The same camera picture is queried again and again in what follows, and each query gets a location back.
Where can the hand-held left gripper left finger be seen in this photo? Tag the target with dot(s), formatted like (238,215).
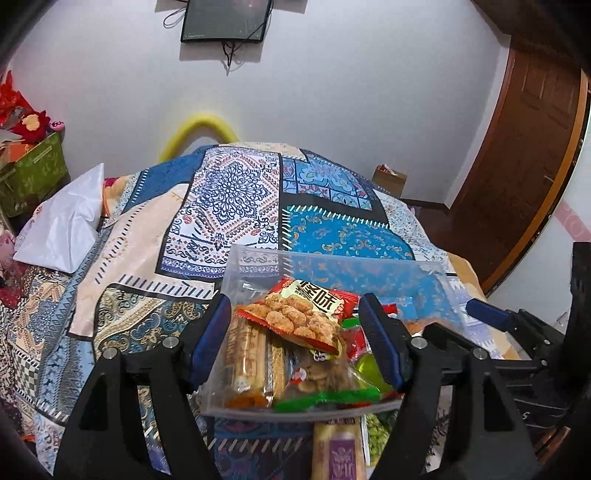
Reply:
(210,344)

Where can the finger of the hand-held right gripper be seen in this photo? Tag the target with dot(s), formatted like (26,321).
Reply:
(485,314)

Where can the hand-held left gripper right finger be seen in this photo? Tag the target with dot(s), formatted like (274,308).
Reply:
(381,344)

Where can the lime green jelly cup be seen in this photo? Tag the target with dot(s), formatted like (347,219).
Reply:
(368,369)

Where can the biscuit stick packet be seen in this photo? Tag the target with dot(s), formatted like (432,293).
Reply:
(244,360)

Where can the clear packet of orange snacks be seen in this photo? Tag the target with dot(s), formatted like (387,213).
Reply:
(415,325)

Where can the green trim nut packet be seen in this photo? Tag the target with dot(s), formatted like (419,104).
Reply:
(323,383)

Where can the orange wafer packet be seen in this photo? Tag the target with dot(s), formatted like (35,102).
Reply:
(279,369)

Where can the green pea snack packet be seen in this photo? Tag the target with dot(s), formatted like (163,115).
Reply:
(378,434)

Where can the red coated peanut packet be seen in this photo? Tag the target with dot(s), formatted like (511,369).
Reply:
(295,314)

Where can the clear plastic storage box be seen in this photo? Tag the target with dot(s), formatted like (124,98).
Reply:
(323,267)

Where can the purple label snack packet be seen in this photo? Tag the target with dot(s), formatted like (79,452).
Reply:
(337,454)

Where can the patterned patchwork bedspread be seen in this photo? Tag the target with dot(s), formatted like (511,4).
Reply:
(221,203)

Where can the small cardboard box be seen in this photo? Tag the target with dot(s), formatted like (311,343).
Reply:
(388,181)

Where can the brown wooden door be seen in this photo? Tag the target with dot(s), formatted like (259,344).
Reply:
(521,152)

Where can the white pillow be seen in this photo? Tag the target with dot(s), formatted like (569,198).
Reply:
(64,226)

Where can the yellow foam tube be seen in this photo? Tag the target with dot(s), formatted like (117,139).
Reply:
(198,121)

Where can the green storage box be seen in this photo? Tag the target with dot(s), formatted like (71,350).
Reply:
(34,177)

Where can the red plush toys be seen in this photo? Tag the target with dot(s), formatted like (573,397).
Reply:
(27,122)

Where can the small black monitor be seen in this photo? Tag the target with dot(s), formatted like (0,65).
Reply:
(226,18)

